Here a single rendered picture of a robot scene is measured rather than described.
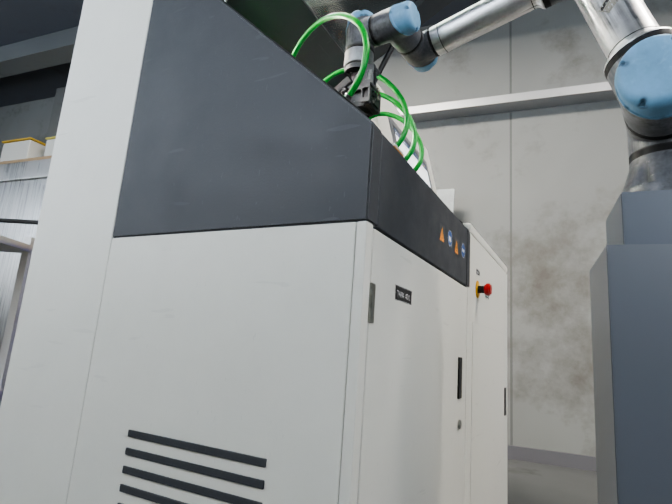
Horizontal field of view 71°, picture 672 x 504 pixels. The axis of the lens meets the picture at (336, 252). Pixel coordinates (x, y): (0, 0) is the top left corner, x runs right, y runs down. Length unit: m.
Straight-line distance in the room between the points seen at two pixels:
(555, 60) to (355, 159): 3.32
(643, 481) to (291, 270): 0.61
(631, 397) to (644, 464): 0.10
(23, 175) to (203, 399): 3.45
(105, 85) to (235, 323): 0.71
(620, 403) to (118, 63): 1.22
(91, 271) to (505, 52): 3.49
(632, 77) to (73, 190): 1.13
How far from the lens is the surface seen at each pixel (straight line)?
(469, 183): 3.61
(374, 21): 1.29
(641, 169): 1.03
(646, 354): 0.88
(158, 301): 0.94
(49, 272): 1.23
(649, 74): 0.93
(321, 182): 0.77
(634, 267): 0.90
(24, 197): 4.10
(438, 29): 1.34
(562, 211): 3.52
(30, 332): 1.25
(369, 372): 0.72
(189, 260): 0.90
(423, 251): 0.96
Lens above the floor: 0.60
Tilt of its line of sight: 12 degrees up
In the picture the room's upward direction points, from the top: 4 degrees clockwise
